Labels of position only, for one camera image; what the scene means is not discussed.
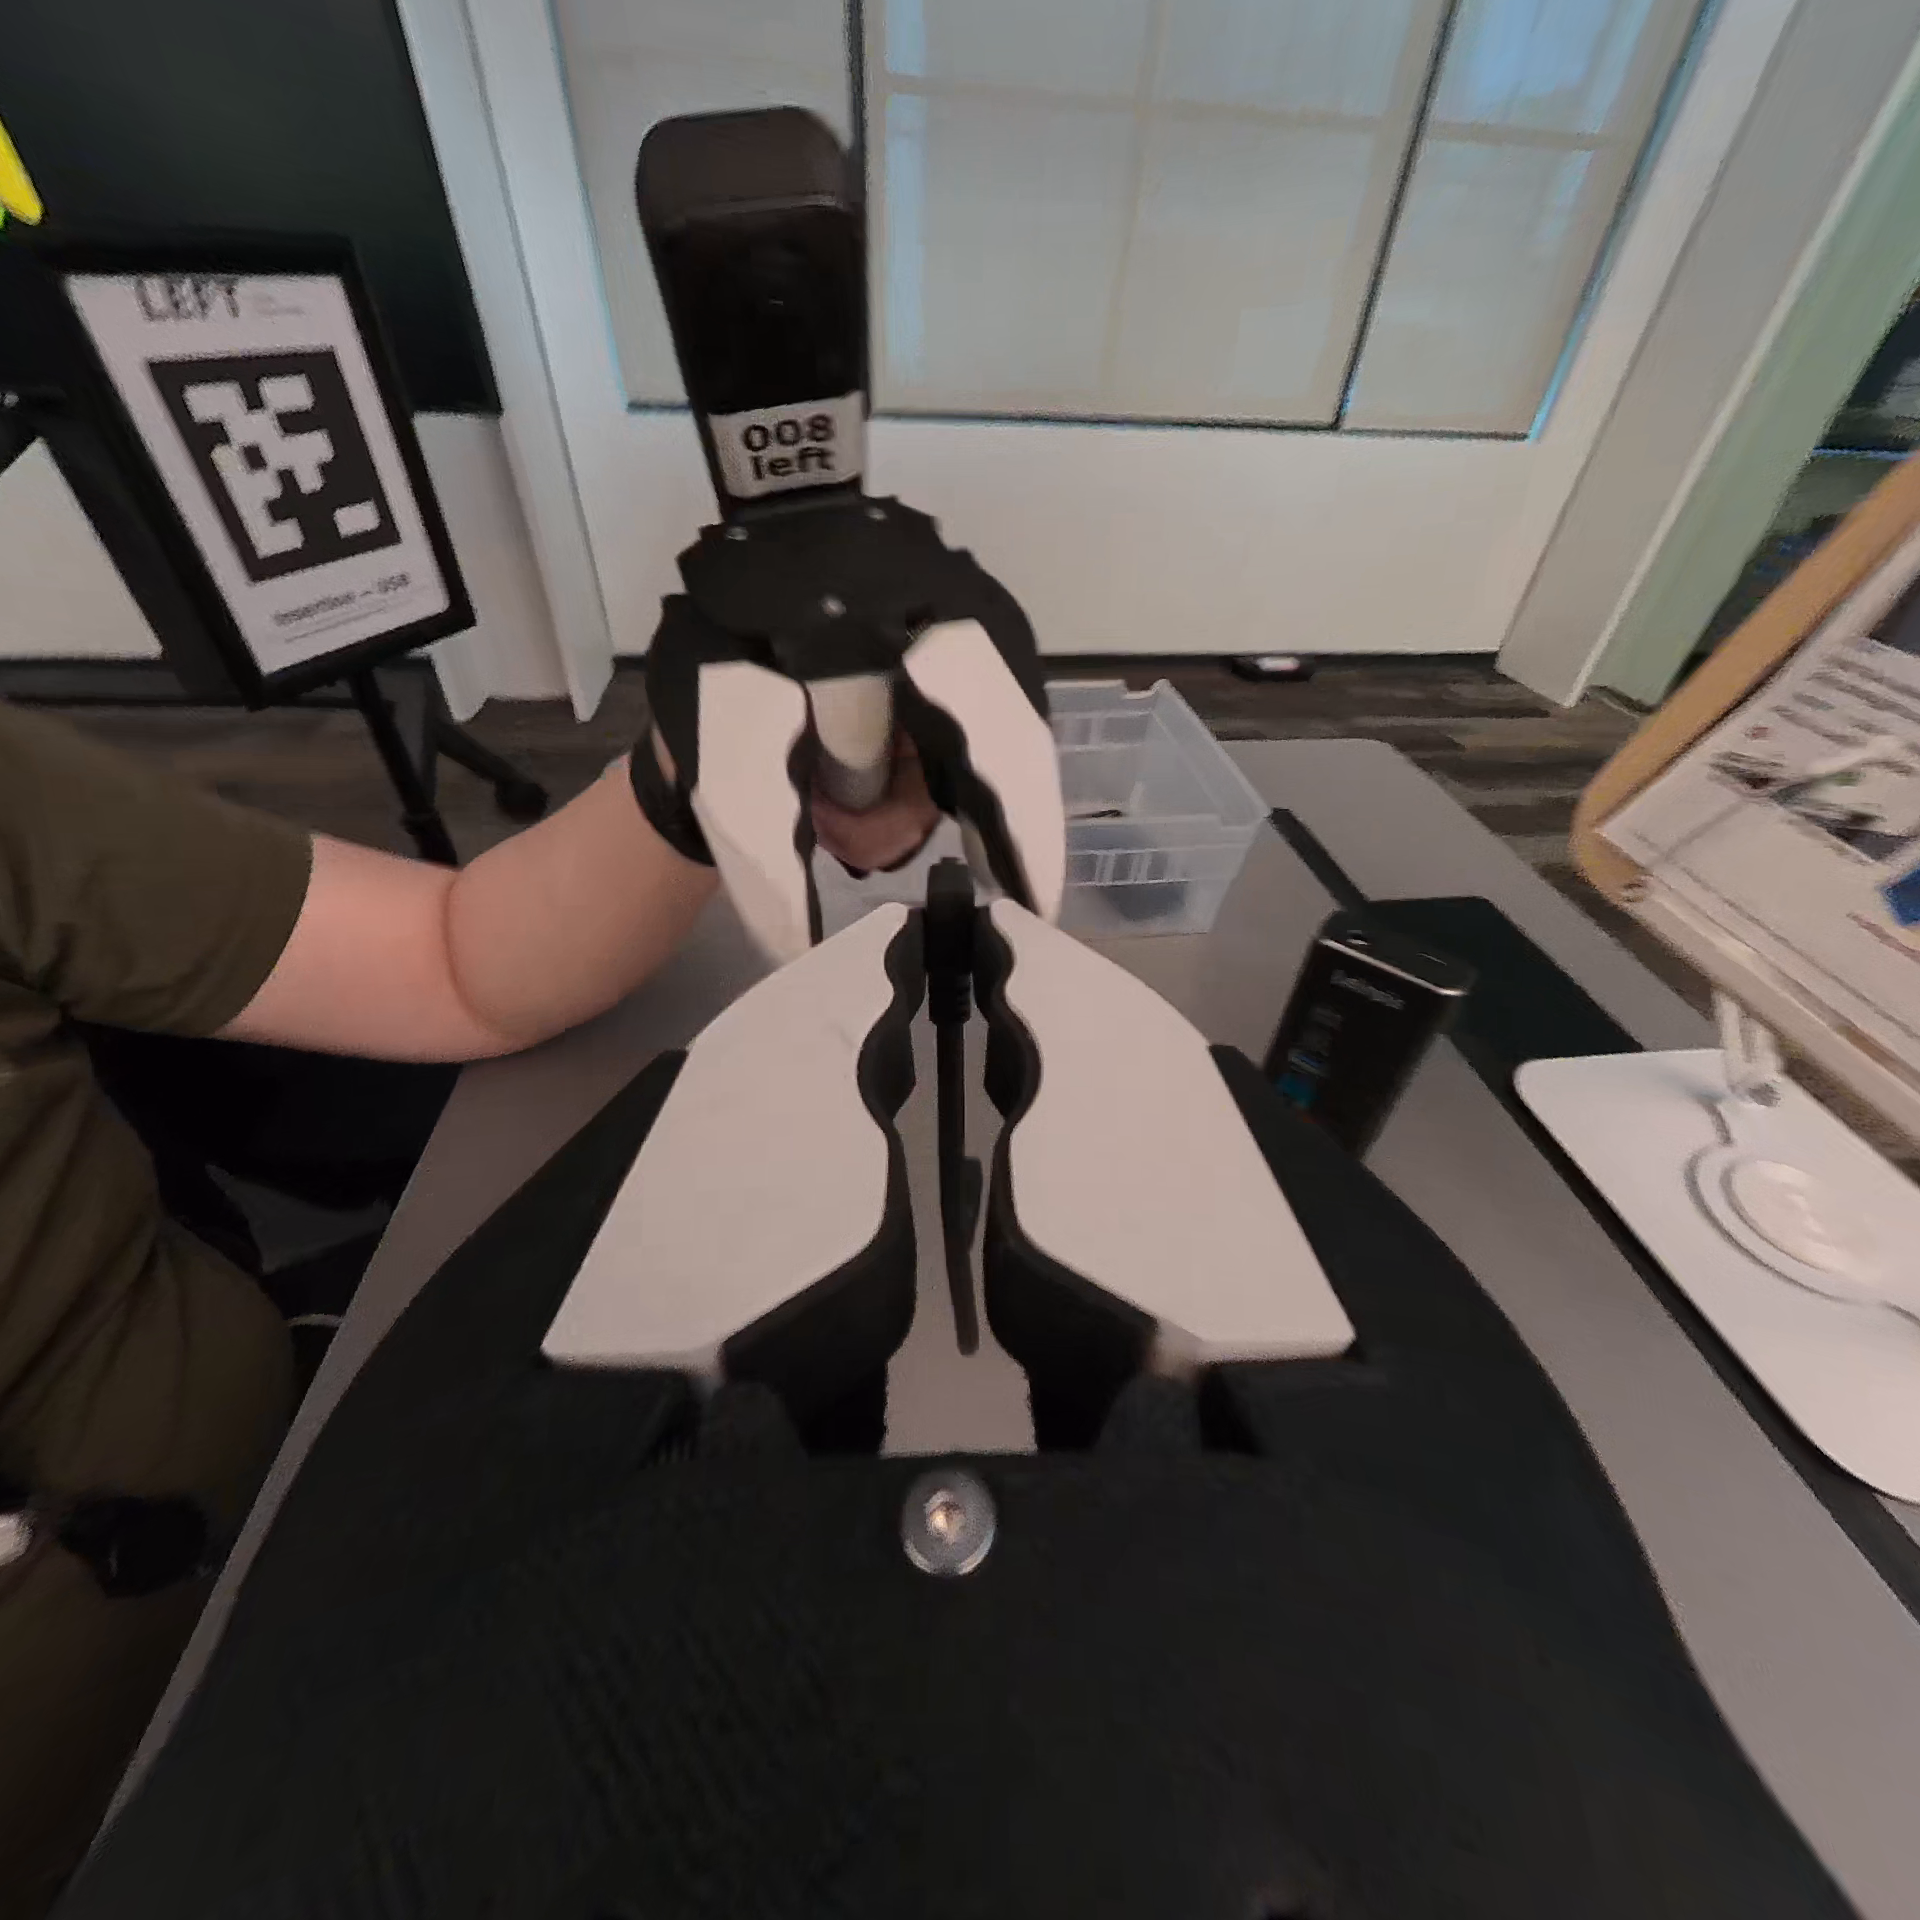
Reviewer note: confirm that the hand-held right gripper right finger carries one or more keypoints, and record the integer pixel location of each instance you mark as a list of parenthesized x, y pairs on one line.
[(1185, 1184)]

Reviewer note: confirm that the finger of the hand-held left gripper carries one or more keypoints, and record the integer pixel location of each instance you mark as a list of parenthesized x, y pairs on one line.
[(998, 750), (743, 795)]

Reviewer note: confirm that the black easel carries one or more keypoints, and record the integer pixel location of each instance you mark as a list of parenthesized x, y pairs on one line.
[(405, 763)]

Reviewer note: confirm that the person's olive shirt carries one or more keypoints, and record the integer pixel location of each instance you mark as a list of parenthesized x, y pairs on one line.
[(90, 975)]

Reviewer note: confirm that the person's left hand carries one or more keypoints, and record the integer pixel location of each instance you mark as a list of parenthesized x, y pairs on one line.
[(878, 839)]

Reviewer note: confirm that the wooden display board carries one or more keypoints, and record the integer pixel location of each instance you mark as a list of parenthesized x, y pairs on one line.
[(1724, 694)]

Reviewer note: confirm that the paned window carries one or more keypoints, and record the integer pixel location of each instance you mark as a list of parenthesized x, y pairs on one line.
[(1125, 225)]

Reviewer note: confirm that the clear plastic bin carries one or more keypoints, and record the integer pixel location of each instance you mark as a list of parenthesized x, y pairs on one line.
[(1155, 779)]

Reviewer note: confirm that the black USB hub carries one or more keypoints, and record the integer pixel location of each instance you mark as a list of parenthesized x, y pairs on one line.
[(1359, 1035)]

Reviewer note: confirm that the framed marker sign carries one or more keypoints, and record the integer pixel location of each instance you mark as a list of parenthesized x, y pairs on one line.
[(271, 450)]

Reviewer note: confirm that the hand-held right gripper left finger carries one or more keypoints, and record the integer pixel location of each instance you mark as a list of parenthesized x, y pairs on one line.
[(722, 1184)]

